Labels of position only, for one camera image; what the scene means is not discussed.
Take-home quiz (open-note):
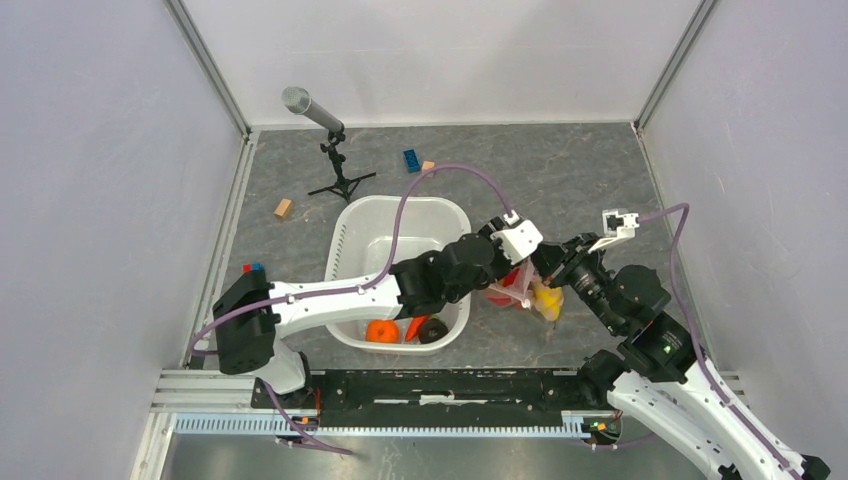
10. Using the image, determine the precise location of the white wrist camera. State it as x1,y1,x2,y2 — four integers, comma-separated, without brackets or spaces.
490,210,544,265
588,209,639,253

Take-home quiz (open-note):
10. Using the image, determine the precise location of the dark avocado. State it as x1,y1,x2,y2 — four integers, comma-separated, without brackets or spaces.
417,317,449,344

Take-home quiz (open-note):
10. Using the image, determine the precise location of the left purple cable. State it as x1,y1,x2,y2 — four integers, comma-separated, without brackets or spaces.
184,162,521,359

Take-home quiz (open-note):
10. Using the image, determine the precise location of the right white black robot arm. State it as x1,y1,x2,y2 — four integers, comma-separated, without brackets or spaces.
530,233,831,479

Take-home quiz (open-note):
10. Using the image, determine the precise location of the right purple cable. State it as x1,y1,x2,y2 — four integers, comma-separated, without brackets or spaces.
635,202,806,478

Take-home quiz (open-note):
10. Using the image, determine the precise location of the grey microphone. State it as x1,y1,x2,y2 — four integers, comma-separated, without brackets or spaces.
281,86,344,134

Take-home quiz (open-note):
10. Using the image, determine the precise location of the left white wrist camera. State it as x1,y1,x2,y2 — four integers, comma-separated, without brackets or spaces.
490,210,544,265

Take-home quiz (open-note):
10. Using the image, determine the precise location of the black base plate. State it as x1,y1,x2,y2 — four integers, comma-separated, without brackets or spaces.
250,368,622,428

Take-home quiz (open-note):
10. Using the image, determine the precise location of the white plastic basket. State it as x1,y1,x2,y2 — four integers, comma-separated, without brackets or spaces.
324,195,471,356

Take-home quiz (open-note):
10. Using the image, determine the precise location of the purple cable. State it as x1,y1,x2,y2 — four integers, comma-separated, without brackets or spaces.
635,202,806,478
184,162,521,359

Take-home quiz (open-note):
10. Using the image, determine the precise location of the red bell pepper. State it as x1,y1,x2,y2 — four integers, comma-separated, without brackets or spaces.
482,267,532,309

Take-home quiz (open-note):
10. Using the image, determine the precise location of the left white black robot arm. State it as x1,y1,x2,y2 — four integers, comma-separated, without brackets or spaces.
212,220,542,408

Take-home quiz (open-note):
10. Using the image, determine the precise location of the wooden block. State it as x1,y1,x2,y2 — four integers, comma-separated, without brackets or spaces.
274,198,293,220

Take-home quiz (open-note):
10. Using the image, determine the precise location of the clear zip top bag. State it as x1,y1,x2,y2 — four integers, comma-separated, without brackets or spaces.
482,261,565,322

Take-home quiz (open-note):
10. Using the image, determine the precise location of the red blue toy brick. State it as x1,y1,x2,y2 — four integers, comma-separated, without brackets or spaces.
242,262,265,274

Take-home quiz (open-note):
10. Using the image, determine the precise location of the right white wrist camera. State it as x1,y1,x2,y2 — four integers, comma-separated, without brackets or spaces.
588,209,639,253

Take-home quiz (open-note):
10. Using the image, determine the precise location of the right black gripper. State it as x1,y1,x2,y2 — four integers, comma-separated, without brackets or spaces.
529,231,623,333

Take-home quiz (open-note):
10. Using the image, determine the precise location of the orange tangerine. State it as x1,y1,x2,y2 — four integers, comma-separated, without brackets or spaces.
365,320,401,344

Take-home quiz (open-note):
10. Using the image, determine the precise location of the white cable duct rail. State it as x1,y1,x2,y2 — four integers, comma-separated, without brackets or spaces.
173,413,591,439

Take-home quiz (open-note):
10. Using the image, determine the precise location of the yellow pear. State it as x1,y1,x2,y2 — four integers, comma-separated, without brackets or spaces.
531,281,564,322

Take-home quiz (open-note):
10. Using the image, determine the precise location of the orange carrot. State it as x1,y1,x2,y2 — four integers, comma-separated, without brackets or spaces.
404,315,430,343

